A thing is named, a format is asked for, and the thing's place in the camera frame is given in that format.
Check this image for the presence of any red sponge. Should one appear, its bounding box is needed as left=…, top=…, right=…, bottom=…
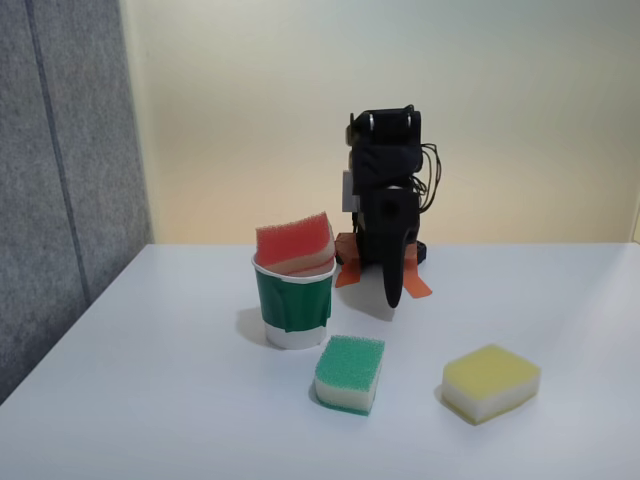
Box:
left=255, top=210, right=336, bottom=277

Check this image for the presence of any orange table clamp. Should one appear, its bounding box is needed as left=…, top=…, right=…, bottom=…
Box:
left=334, top=231, right=359, bottom=265

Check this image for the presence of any white cup with green tape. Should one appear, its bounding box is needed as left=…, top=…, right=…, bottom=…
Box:
left=250, top=252, right=337, bottom=351

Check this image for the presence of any green sponge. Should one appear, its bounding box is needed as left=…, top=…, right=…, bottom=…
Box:
left=314, top=334, right=387, bottom=417

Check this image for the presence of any yellow sponge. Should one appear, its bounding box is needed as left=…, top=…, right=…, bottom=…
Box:
left=441, top=343, right=542, bottom=427

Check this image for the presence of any grey fabric partition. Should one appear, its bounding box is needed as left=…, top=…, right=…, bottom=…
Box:
left=0, top=0, right=154, bottom=407

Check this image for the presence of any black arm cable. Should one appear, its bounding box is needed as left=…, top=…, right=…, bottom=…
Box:
left=410, top=142, right=445, bottom=212

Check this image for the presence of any white wall outlet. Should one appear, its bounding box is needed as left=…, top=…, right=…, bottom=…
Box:
left=342, top=169, right=362, bottom=213

